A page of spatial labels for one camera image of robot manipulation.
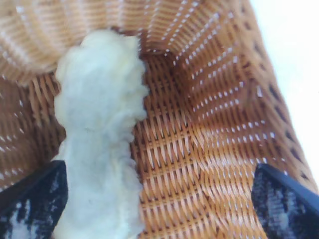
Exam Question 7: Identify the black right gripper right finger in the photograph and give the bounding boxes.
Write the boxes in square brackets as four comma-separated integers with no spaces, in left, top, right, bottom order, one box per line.
[251,163,319,239]

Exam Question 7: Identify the brown woven wicker basket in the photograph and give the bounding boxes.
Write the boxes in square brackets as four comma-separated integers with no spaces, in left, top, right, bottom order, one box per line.
[0,0,319,239]

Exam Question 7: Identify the long striped bread loaf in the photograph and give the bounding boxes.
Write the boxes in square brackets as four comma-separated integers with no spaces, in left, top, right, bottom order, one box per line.
[51,30,150,239]

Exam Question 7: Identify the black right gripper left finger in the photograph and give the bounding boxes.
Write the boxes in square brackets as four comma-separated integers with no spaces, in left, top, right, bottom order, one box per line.
[0,160,68,239]

